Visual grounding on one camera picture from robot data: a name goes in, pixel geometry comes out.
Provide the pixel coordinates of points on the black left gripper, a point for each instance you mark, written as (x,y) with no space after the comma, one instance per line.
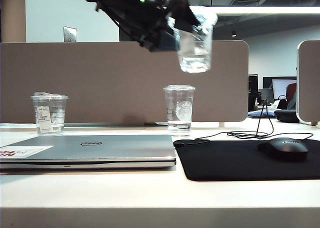
(155,30)

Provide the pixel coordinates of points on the short clear labelled plastic cup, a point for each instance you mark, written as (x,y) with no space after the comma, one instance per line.
(195,60)

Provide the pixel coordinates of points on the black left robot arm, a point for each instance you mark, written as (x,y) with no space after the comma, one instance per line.
(120,0)

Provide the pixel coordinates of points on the tall clear Starbucks cup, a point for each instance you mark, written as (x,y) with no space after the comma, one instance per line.
(178,130)

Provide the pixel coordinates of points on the silver Dell laptop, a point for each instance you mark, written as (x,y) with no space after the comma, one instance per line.
(112,149)

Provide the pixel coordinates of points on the clear cup with crumpled lid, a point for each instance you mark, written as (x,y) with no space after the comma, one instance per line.
(45,121)

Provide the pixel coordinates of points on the long ceiling light strip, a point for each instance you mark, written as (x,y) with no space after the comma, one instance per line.
(262,10)

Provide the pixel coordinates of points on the dark computer monitor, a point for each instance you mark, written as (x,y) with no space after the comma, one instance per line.
(252,85)

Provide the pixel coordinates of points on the wide brown desk divider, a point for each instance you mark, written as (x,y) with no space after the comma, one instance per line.
(100,83)

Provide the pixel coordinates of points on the lit computer monitor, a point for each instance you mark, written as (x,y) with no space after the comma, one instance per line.
(280,88)

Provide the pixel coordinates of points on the blue cloth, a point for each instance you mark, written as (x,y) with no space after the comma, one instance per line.
(260,115)

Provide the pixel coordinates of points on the person in red top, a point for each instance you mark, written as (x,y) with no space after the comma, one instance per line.
(291,90)

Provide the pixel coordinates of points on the brown divider with white edge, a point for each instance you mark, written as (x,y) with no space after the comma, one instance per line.
(310,83)

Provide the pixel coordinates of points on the black pouch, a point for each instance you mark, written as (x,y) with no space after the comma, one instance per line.
(285,116)

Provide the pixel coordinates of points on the black mouse pad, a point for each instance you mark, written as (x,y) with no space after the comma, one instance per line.
(225,160)

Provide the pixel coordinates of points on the black computer mouse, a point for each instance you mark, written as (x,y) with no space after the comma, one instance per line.
(282,149)

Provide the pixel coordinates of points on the metal wall switch plate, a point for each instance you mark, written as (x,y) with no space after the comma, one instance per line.
(70,34)

